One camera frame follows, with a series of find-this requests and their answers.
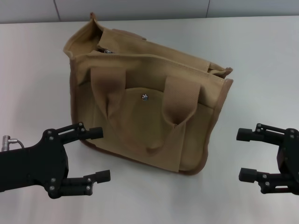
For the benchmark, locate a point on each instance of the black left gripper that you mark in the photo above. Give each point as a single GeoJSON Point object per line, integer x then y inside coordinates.
{"type": "Point", "coordinates": [35, 165]}

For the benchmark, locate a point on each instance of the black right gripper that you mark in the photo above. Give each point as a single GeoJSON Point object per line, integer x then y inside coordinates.
{"type": "Point", "coordinates": [290, 158]}

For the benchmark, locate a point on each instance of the khaki canvas food bag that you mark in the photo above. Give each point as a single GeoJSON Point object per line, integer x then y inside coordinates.
{"type": "Point", "coordinates": [144, 130]}

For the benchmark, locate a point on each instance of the silver zipper pull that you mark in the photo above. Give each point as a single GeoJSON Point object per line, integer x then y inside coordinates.
{"type": "Point", "coordinates": [108, 51]}

